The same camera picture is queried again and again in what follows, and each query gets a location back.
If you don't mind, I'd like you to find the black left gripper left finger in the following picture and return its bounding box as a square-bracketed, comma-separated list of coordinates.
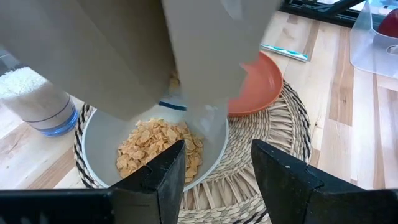
[0, 139, 187, 224]

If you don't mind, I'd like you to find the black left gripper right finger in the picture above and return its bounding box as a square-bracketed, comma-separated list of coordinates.
[251, 139, 398, 224]

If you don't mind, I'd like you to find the blue cereal box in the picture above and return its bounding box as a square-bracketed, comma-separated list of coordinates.
[0, 0, 282, 144]

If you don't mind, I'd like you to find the corn flakes cereal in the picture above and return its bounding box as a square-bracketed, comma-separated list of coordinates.
[116, 118, 205, 184]

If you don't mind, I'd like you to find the round woven straw placemat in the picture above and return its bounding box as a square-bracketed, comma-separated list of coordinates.
[73, 80, 312, 224]

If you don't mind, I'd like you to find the white bowl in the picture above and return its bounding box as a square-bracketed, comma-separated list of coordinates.
[81, 104, 230, 192]

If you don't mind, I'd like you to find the red-orange plate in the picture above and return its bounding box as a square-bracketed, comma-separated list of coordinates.
[228, 51, 284, 118]

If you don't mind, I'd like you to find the clear glass with white grains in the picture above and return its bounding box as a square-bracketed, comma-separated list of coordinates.
[0, 66, 79, 137]

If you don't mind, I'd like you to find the clear plastic bin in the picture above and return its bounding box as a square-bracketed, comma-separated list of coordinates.
[349, 0, 398, 80]

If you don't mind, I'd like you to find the red apple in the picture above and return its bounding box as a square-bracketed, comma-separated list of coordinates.
[377, 8, 398, 39]

